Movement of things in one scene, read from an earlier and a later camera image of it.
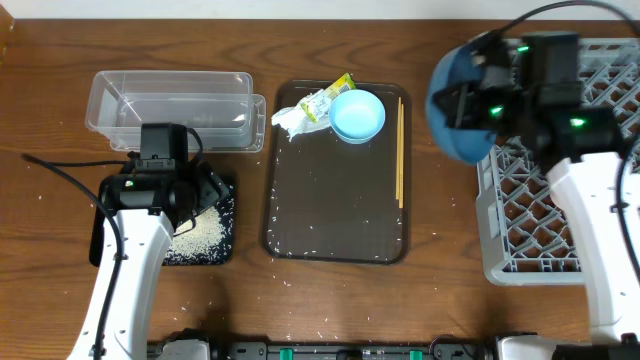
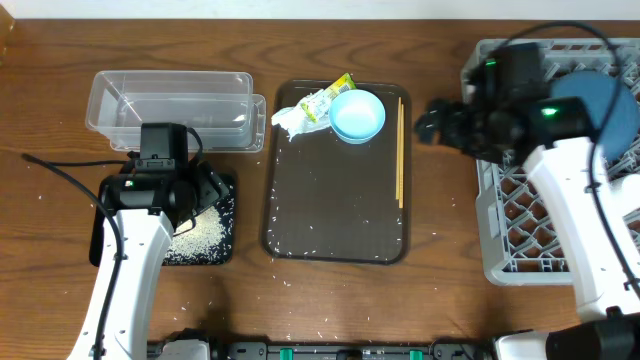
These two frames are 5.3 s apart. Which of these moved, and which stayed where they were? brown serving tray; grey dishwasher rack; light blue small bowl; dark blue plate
Moved: dark blue plate
Stayed: light blue small bowl; brown serving tray; grey dishwasher rack
